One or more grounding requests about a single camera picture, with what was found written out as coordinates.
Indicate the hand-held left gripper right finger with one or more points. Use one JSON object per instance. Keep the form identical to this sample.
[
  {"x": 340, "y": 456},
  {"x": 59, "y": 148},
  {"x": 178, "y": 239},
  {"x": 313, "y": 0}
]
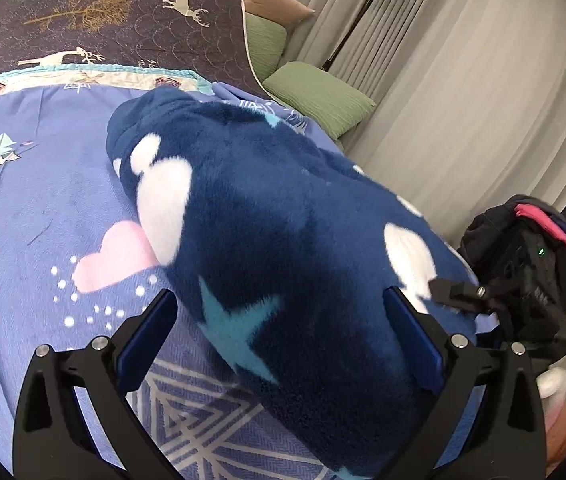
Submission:
[{"x": 408, "y": 327}]

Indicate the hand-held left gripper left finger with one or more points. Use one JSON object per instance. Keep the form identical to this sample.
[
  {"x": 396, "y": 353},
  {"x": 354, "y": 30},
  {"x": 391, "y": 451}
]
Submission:
[{"x": 145, "y": 332}]

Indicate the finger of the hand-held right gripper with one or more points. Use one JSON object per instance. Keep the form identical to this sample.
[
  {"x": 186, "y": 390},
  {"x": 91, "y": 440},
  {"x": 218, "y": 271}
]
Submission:
[{"x": 463, "y": 292}]

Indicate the navy fleece star print pajama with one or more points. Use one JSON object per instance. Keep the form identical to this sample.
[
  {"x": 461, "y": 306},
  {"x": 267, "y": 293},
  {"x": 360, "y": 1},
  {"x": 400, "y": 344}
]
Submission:
[{"x": 273, "y": 220}]

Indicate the person's dark pink-trimmed clothing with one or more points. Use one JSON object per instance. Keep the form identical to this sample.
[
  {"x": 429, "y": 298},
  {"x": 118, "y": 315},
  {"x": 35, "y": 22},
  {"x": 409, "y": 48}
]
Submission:
[{"x": 548, "y": 220}]

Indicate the purple printed bedsheet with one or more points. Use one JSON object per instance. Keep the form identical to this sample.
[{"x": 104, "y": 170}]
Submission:
[{"x": 38, "y": 200}]

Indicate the grey curtain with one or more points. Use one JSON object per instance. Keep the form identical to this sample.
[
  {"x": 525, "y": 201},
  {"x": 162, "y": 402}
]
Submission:
[{"x": 463, "y": 85}]

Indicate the large green pillow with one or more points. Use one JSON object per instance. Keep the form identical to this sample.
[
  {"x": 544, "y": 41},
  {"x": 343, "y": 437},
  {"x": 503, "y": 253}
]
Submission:
[{"x": 320, "y": 97}]

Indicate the white floral quilt teal edge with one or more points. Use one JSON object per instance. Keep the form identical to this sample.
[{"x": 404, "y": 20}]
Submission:
[{"x": 113, "y": 77}]

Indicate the dark deer print mattress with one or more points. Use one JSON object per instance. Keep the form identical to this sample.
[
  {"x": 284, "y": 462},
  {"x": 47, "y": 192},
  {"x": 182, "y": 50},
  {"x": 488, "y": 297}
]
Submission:
[{"x": 113, "y": 25}]

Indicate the small green pillow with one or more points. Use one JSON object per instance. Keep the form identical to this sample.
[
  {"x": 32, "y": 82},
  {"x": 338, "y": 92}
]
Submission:
[{"x": 265, "y": 42}]

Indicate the tan pillow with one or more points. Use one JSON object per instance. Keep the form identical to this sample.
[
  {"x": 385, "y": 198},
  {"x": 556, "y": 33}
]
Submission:
[{"x": 275, "y": 5}]

